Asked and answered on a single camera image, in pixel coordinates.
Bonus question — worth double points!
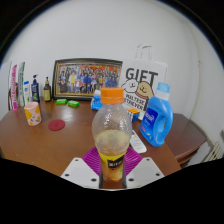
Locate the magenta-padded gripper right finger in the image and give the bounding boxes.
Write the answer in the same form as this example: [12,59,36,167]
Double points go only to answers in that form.
[122,146,165,190]

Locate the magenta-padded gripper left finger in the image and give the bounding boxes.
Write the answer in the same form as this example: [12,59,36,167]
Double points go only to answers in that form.
[60,146,102,190]

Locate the orange-capped juice bottle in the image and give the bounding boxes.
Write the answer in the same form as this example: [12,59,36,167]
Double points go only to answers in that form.
[91,87,133,184]

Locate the white remote control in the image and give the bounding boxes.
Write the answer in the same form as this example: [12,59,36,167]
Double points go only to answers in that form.
[129,129,148,154]

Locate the flat round red coaster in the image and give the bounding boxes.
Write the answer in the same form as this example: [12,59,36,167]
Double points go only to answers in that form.
[47,119,66,132]

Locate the blue detergent jug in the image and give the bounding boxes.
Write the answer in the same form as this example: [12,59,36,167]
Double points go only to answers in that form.
[139,81,174,148]

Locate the colourful puzzle cube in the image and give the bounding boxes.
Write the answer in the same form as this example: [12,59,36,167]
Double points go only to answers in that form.
[127,108,141,123]

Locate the blue tissue pack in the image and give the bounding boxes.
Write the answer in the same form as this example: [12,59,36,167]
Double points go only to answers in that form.
[90,89,104,112]

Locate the white radiator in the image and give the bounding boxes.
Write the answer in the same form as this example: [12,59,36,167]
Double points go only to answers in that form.
[203,140,224,163]

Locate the pink and yellow mug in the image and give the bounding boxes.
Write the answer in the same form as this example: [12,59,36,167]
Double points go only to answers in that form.
[23,101,43,127]

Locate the small brown glass bottle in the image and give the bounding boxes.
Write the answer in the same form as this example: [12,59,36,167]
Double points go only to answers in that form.
[43,76,53,102]

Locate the dark blue pump bottle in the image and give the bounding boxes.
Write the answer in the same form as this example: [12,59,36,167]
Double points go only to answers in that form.
[30,74,41,104]

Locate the white shampoo bottle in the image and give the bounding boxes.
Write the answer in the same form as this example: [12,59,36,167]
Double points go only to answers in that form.
[23,80,33,106]

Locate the framed group photo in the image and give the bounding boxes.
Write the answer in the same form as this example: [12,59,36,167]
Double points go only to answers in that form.
[52,58,124,102]

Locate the white paper gift bag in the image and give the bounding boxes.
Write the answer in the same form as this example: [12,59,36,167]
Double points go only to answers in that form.
[120,43,169,121]

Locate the white and green tube box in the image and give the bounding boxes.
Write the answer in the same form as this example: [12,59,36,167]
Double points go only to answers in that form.
[17,61,27,108]

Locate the pink tall tube box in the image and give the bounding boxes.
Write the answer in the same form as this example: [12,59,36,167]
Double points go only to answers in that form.
[8,64,19,111]

